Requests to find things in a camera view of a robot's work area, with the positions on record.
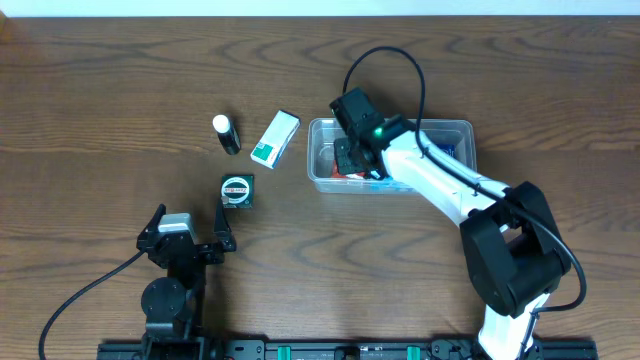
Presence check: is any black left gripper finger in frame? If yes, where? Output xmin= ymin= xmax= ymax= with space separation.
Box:
xmin=141 ymin=204 xmax=166 ymax=240
xmin=213 ymin=199 xmax=233 ymax=245

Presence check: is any red Panadol ActiFast box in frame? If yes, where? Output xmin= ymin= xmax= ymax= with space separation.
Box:
xmin=330 ymin=159 xmax=367 ymax=180

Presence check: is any dark bottle white cap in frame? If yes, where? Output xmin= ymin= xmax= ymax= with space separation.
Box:
xmin=212 ymin=114 xmax=241 ymax=155

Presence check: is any blue KoolFever box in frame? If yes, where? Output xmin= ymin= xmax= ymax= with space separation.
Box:
xmin=369 ymin=143 xmax=456 ymax=194

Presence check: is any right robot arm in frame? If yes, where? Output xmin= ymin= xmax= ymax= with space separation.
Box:
xmin=334 ymin=111 xmax=584 ymax=359

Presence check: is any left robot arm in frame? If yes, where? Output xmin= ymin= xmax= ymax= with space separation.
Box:
xmin=136 ymin=202 xmax=237 ymax=360

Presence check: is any clear plastic container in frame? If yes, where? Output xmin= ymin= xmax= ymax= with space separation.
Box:
xmin=307 ymin=118 xmax=477 ymax=195

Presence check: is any green Zam-Buk box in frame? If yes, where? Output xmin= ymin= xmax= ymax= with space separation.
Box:
xmin=220 ymin=175 xmax=255 ymax=209

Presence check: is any white green Panadol box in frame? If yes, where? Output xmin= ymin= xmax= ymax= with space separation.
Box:
xmin=250 ymin=110 xmax=300 ymax=169

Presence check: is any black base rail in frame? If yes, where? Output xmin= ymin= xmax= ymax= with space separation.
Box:
xmin=96 ymin=338 xmax=599 ymax=360

